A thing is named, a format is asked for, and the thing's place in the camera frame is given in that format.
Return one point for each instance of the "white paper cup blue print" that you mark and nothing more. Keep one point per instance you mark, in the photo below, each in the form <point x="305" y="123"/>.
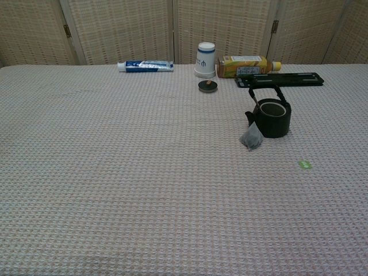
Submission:
<point x="204" y="61"/>

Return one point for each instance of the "black teapot lid wooden knob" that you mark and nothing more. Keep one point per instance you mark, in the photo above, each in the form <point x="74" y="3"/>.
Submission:
<point x="207" y="86"/>

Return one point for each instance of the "pale waffle weave tablecloth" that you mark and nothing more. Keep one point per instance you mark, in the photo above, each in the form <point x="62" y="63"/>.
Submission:
<point x="143" y="172"/>

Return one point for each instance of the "woven bamboo folding screen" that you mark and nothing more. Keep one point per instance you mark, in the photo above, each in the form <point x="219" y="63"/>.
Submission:
<point x="123" y="31"/>

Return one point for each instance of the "blue white toothpaste tube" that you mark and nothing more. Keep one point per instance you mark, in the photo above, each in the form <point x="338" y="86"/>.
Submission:
<point x="146" y="66"/>

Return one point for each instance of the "grey tea bag with green tag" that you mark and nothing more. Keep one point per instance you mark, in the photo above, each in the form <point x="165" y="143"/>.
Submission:
<point x="251" y="139"/>

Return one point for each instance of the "yellow drink bottle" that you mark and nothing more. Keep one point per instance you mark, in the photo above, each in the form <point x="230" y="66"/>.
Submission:
<point x="244" y="65"/>

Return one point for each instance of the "flat black plastic stand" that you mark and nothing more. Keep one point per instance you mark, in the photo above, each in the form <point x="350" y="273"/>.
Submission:
<point x="287" y="80"/>

